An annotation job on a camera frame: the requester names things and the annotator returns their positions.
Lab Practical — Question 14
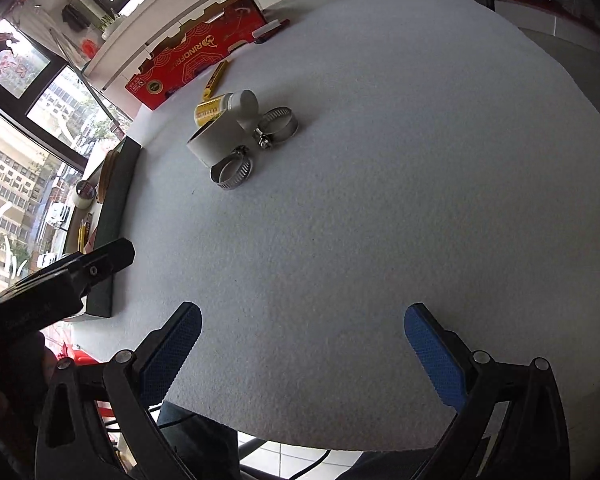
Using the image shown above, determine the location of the grey shallow tray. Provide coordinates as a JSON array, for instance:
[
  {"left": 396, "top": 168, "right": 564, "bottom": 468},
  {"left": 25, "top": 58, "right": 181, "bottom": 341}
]
[{"left": 62, "top": 136, "right": 143, "bottom": 318}]

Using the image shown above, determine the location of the beige tape roll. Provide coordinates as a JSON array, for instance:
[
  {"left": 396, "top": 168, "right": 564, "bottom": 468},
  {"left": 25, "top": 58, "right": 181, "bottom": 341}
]
[{"left": 74, "top": 180, "right": 98, "bottom": 209}]

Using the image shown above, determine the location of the cork ring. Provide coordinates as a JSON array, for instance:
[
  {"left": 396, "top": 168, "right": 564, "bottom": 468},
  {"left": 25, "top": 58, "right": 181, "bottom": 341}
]
[{"left": 96, "top": 147, "right": 123, "bottom": 206}]

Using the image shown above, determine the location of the yellow utility knife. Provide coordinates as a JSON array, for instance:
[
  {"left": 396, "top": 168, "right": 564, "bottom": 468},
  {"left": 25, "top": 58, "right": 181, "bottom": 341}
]
[{"left": 201, "top": 60, "right": 230, "bottom": 101}]

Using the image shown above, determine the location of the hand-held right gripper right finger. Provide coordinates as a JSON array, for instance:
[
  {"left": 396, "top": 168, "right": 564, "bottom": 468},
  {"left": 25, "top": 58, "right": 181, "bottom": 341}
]
[{"left": 404, "top": 302, "right": 571, "bottom": 480}]

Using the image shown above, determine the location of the metal hose clamp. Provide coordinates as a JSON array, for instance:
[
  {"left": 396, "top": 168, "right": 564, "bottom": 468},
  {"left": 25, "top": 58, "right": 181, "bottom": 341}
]
[
  {"left": 252, "top": 106, "right": 299, "bottom": 150},
  {"left": 210, "top": 145, "right": 254, "bottom": 191}
]

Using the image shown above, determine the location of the white bottle yellow label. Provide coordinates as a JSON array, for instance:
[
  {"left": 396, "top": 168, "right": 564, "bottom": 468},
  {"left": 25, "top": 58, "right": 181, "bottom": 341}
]
[{"left": 194, "top": 90, "right": 259, "bottom": 128}]

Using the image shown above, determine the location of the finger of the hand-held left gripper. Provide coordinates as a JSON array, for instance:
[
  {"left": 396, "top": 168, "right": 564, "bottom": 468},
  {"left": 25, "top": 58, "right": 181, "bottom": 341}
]
[{"left": 66, "top": 238, "right": 136, "bottom": 291}]

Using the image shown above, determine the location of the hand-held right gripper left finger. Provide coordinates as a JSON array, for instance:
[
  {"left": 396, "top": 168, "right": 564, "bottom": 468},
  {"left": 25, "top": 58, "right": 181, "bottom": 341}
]
[{"left": 35, "top": 301, "right": 203, "bottom": 480}]

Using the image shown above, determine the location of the red plastic stool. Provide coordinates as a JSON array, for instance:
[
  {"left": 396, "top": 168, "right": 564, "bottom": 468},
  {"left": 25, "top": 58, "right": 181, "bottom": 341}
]
[{"left": 55, "top": 342, "right": 105, "bottom": 367}]

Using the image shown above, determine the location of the red cardboard box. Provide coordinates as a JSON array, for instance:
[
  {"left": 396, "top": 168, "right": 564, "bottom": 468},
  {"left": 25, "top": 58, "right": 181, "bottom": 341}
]
[{"left": 125, "top": 0, "right": 268, "bottom": 111}]

